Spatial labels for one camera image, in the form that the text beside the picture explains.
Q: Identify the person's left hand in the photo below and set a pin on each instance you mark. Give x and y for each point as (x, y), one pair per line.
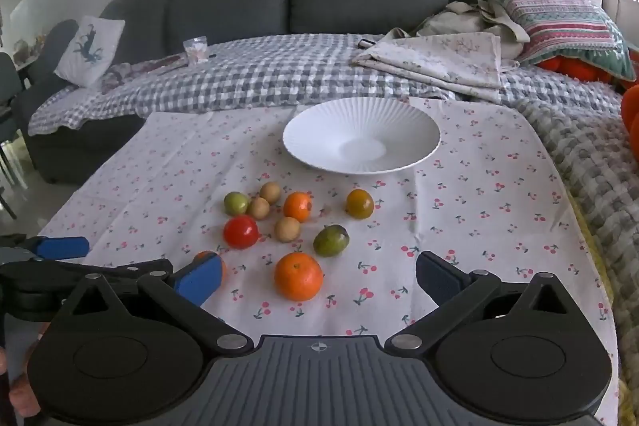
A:
(22, 398)

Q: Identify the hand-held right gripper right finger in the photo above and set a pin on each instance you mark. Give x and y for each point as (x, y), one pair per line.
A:
(438, 274)

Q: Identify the orange-green tomato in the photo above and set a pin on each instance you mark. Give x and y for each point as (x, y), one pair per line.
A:
(360, 204)

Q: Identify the cherry print tablecloth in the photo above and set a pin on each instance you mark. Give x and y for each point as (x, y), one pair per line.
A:
(474, 216)

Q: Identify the clear plastic cup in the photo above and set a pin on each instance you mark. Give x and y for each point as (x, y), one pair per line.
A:
(195, 50)

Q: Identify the small green fruit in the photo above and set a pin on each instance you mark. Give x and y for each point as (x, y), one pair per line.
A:
(235, 203)

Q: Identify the orange plush toy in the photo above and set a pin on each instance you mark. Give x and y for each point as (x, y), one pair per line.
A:
(631, 111)
(569, 67)

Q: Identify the grey checkered blanket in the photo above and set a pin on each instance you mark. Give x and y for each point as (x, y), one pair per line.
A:
(279, 71)

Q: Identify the red tomato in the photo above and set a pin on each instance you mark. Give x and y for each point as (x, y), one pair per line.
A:
(241, 232)

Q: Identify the large orange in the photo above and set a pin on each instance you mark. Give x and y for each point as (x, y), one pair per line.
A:
(298, 277)

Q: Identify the purple patterned cloth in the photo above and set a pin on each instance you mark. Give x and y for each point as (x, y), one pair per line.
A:
(145, 69)

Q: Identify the green-brown fruit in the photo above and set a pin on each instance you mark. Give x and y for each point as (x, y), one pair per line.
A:
(330, 240)

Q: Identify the grey-green knitted blanket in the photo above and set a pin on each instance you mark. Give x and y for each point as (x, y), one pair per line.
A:
(594, 156)

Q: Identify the white deer print cushion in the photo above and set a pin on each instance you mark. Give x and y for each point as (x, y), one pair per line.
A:
(90, 49)

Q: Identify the white ribbed plate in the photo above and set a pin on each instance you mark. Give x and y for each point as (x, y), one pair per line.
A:
(362, 134)

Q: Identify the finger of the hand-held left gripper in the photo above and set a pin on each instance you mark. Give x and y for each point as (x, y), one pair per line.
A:
(62, 247)
(120, 267)

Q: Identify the folded floral cloth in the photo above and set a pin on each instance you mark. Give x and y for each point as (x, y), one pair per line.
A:
(439, 61)

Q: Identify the beige crumpled cloth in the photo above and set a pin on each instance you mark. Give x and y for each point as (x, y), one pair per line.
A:
(459, 24)

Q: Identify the brown longan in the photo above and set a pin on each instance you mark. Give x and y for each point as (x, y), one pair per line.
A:
(259, 209)
(287, 230)
(270, 192)

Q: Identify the dark chair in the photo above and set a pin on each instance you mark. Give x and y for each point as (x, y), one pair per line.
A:
(10, 106)

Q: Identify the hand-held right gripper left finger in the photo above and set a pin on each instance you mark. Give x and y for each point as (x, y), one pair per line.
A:
(199, 280)

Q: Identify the small orange mandarin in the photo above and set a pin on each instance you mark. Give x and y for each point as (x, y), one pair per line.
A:
(224, 268)
(298, 207)

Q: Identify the striped patterned pillow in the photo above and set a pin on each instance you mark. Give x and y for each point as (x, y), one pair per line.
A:
(559, 21)

